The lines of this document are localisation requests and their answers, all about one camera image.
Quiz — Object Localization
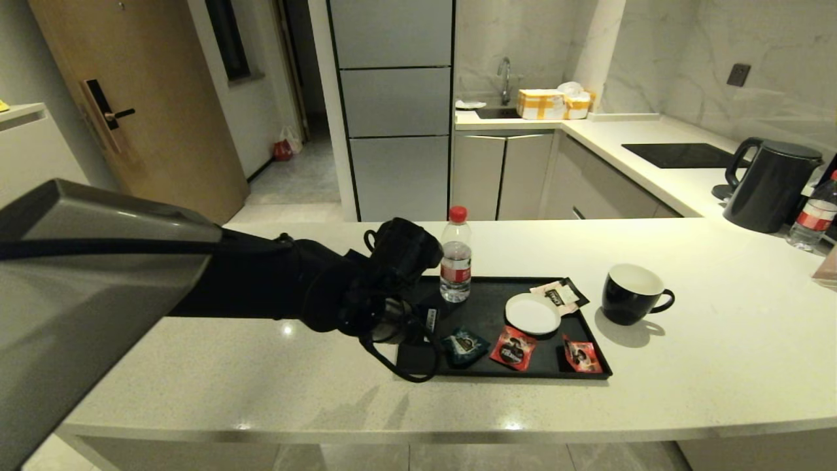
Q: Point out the dark green snack packet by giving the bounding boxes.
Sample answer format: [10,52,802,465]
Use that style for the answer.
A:
[441,326,491,367]

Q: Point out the grey base cabinet doors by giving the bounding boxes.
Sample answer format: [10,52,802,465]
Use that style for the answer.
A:
[453,131,556,220]

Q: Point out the red-capped water bottle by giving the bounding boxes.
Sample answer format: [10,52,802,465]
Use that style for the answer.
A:
[439,205,473,304]
[786,170,837,253]

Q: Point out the black electric kettle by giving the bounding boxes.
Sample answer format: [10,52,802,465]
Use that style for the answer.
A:
[724,137,825,234]

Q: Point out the red bag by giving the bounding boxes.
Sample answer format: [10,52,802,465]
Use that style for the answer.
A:
[273,126,303,162]

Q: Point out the grey counter drawer unit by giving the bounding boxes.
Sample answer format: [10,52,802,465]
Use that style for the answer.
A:
[543,134,684,220]

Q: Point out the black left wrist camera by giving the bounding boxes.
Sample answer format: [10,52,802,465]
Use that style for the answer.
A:
[369,218,444,288]

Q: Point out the yellow taped cardboard box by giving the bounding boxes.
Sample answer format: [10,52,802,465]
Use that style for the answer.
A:
[517,89,567,121]

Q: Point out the red instant coffee packet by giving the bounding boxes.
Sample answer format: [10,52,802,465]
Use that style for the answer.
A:
[562,334,604,374]
[490,325,538,372]

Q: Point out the black mug white inside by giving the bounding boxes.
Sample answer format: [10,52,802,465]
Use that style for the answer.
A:
[601,264,675,326]

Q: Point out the black door lock handle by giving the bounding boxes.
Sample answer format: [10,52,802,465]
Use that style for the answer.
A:
[80,78,137,154]

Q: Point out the pink and black sachet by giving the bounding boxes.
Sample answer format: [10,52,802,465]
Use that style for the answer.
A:
[530,277,590,316]

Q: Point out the white tall cabinet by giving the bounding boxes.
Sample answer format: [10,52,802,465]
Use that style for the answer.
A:
[0,102,92,210]

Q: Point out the dark narrow window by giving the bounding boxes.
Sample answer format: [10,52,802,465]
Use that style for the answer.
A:
[206,0,252,82]

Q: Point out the pinkish brown carton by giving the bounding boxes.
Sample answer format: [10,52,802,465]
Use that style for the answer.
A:
[811,243,837,292]

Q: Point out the wooden door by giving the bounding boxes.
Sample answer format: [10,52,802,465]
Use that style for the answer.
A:
[27,0,250,226]

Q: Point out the black induction cooktop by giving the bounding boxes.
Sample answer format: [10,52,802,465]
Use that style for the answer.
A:
[621,143,751,170]

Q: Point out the black rectangular serving tray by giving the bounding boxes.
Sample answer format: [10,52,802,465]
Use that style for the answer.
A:
[396,275,613,380]

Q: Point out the white round saucer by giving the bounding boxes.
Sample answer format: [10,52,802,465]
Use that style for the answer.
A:
[505,292,562,336]

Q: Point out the tall silver refrigerator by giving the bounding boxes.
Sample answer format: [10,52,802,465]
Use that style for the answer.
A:
[327,0,455,222]

